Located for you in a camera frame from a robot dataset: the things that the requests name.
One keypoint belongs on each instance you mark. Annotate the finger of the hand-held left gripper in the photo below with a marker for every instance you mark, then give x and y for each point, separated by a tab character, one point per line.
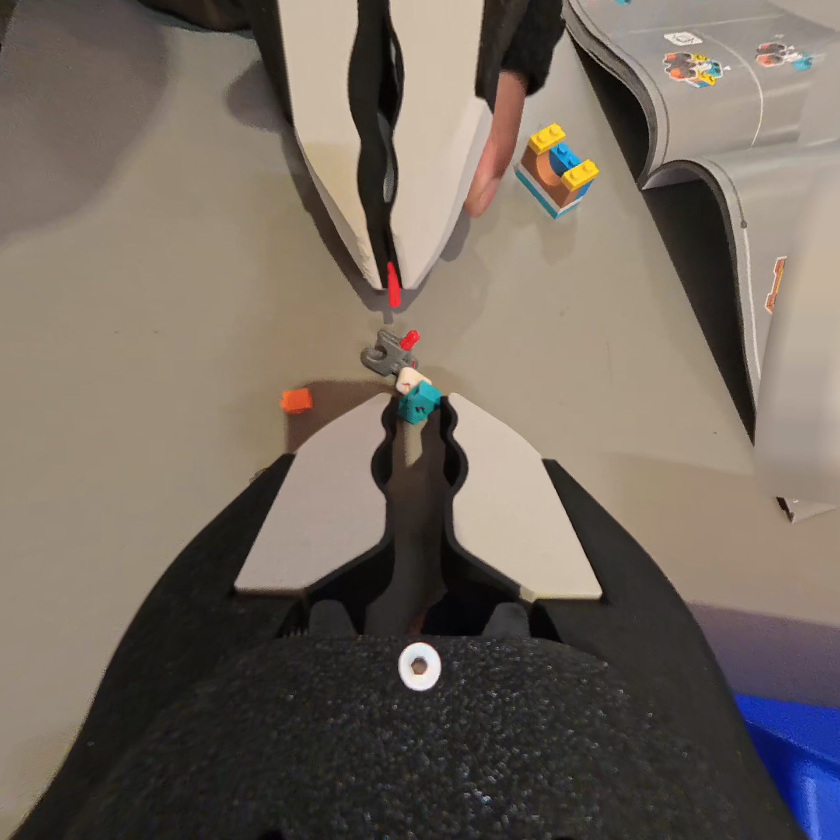
439	131
321	98

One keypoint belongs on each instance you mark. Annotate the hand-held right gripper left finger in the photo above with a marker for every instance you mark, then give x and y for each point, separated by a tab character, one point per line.
321	512

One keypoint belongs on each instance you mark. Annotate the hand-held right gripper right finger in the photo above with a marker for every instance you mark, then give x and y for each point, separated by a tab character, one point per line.
518	512

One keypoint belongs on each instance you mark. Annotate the small toy brick assembly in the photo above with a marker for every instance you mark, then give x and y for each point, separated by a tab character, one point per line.
420	400

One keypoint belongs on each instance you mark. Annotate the red toy pin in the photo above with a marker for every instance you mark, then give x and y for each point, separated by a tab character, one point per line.
393	285

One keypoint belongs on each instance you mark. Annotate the person's left hand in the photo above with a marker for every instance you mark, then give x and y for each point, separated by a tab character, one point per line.
499	144

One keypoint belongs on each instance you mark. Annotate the small orange toy brick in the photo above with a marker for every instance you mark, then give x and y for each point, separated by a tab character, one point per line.
296	400

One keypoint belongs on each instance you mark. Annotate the colourful toy brick build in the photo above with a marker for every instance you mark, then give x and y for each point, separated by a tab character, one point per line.
551	177

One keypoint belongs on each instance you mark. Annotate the grey instruction booklet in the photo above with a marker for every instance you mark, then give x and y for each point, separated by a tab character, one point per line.
709	118

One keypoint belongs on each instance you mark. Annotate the blue plastic bin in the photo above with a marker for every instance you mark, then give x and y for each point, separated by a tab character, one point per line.
800	774

